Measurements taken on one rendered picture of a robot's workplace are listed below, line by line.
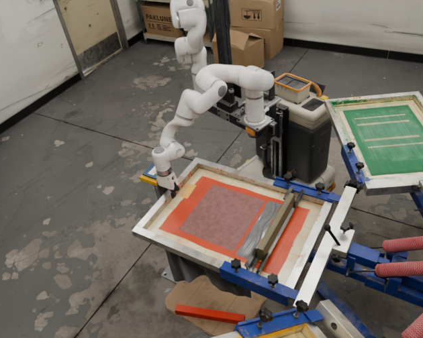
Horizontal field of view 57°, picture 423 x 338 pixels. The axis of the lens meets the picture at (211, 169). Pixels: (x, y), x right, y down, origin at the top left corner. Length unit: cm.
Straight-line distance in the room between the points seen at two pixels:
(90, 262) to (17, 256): 63
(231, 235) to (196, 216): 21
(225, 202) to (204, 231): 20
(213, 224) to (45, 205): 220
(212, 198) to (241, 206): 16
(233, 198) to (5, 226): 235
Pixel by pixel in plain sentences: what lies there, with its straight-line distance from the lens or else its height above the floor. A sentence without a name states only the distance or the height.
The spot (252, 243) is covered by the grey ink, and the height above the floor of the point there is 96.
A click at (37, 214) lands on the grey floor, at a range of 375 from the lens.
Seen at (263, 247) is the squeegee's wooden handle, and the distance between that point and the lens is 165.
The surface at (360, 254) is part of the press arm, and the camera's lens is 169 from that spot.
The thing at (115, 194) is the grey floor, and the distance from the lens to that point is 360.
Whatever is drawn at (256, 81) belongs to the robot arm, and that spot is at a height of 145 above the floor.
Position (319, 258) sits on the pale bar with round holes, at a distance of 165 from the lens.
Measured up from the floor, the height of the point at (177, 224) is 96.
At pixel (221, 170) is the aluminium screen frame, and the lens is 210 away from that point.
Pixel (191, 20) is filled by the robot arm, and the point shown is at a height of 166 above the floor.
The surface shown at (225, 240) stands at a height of 96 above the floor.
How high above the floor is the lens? 238
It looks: 41 degrees down
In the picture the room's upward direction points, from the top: 8 degrees counter-clockwise
